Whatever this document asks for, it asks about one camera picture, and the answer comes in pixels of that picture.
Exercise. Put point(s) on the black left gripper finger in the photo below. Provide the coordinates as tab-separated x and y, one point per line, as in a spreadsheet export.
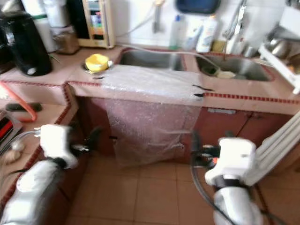
94	136

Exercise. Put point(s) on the yellow plastic bowl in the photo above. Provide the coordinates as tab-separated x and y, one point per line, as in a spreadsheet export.
96	62

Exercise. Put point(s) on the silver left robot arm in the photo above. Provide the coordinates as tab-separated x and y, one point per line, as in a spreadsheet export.
33	197

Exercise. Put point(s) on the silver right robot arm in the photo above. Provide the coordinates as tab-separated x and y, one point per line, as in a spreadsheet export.
236	206

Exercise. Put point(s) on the white slatted rack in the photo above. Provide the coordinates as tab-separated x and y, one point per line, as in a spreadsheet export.
274	145

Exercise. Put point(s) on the steel gas stove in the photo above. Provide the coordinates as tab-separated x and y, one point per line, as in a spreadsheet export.
7	133

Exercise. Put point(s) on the black tape strip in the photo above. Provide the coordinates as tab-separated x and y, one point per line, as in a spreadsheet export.
202	88
98	77

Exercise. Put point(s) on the clear bubble wrap sheet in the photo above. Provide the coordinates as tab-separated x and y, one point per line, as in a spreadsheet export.
150	117

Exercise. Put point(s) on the clear plastic tube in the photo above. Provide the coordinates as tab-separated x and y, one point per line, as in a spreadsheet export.
23	137

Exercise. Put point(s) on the stainless steel sink basin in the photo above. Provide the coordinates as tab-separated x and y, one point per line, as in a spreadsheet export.
150	61
246	70

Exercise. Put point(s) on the dark oblong object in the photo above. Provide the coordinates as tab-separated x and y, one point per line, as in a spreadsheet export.
24	107

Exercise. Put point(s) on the jar with brown contents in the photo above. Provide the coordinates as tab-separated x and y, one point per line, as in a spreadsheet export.
67	42

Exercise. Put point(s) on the white dish rack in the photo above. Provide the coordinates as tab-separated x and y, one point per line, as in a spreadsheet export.
281	47

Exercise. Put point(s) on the clear plastic cup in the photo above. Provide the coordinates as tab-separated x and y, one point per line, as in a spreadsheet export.
192	40

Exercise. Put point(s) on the white plastic bottle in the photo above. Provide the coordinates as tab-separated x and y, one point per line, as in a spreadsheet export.
207	35

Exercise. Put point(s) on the chrome sink faucet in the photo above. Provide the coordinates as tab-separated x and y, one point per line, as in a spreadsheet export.
236	26

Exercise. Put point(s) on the beige water ionizer machine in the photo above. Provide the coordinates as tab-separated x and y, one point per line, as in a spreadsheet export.
97	23

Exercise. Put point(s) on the white jug with green lid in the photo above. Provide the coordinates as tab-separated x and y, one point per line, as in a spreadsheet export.
44	35

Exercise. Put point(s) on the black electric kettle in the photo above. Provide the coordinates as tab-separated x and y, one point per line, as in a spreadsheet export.
28	44

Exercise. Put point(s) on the clear bottle with blue cap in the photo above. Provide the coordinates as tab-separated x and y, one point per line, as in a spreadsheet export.
176	33

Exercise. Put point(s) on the white plastic container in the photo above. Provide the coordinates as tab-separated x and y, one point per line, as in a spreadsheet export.
57	13

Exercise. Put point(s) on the grey metal tap pipe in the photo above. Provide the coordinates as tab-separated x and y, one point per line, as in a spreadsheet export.
156	21

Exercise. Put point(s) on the dark blue tray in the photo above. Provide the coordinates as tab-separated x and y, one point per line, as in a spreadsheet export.
198	5

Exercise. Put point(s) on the white labelled bottle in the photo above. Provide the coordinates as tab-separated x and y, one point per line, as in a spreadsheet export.
33	7

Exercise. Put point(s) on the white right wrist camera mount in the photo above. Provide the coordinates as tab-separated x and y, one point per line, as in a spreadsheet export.
232	159

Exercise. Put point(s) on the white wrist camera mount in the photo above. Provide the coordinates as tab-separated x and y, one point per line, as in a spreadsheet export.
232	159
57	143

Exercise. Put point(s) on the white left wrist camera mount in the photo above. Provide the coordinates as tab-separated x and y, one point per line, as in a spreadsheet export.
57	143

